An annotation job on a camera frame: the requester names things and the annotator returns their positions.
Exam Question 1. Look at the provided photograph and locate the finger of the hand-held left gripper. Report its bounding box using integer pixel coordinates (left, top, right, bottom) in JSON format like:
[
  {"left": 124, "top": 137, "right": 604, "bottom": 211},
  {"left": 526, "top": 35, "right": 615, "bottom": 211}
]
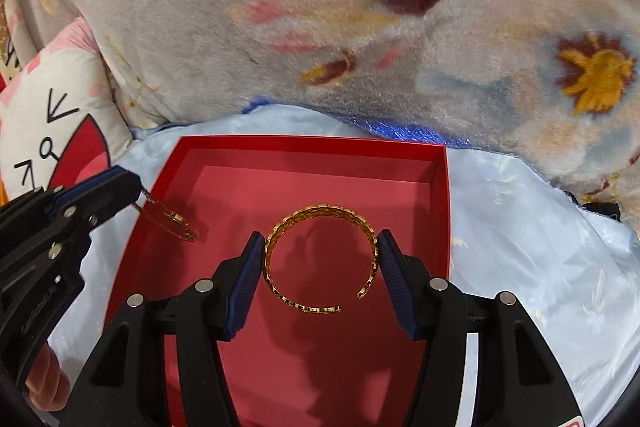
[
  {"left": 62, "top": 166, "right": 143, "bottom": 210},
  {"left": 47, "top": 198, "right": 138, "bottom": 258}
]

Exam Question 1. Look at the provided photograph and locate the light blue satin sheet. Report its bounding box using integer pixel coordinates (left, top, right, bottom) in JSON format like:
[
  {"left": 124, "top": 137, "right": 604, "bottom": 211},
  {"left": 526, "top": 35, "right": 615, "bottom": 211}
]
[{"left": 47, "top": 104, "right": 640, "bottom": 427}]

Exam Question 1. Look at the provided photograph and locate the white cat face pillow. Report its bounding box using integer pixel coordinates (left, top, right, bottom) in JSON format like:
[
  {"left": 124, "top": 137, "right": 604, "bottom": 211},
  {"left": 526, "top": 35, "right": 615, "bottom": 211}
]
[{"left": 0, "top": 17, "right": 133, "bottom": 208}]

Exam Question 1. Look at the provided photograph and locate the red jewelry box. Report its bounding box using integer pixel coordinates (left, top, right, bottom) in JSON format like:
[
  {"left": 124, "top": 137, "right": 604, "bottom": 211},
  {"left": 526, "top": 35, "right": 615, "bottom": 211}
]
[{"left": 102, "top": 136, "right": 453, "bottom": 427}]

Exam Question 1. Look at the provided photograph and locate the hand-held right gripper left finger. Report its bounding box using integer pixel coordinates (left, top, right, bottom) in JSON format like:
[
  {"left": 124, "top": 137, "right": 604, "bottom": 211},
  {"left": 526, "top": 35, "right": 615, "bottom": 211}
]
[{"left": 59, "top": 231, "right": 266, "bottom": 427}]

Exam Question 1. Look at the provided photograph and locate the person's left hand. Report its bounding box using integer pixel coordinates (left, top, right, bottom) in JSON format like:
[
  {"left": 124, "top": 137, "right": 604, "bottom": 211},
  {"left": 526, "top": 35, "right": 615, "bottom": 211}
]
[{"left": 25, "top": 346, "right": 72, "bottom": 412}]

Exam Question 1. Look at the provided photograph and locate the gold clip earring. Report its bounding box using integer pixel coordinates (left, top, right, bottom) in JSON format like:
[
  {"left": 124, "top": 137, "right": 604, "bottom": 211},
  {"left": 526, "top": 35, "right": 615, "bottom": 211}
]
[{"left": 134, "top": 187, "right": 197, "bottom": 244}]

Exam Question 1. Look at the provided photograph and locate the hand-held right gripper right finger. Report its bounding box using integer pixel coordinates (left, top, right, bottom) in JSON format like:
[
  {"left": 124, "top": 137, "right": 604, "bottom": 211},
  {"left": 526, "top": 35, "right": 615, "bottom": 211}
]
[{"left": 376, "top": 229, "right": 576, "bottom": 427}]

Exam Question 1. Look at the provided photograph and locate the gold bangle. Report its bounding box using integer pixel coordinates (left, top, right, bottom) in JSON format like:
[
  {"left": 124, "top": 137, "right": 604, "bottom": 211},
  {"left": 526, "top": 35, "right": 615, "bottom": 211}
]
[{"left": 261, "top": 203, "right": 381, "bottom": 315}]

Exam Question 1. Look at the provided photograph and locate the grey floral plush blanket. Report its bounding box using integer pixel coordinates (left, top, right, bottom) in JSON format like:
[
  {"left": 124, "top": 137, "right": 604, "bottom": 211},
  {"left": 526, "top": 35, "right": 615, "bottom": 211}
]
[{"left": 10, "top": 0, "right": 640, "bottom": 208}]

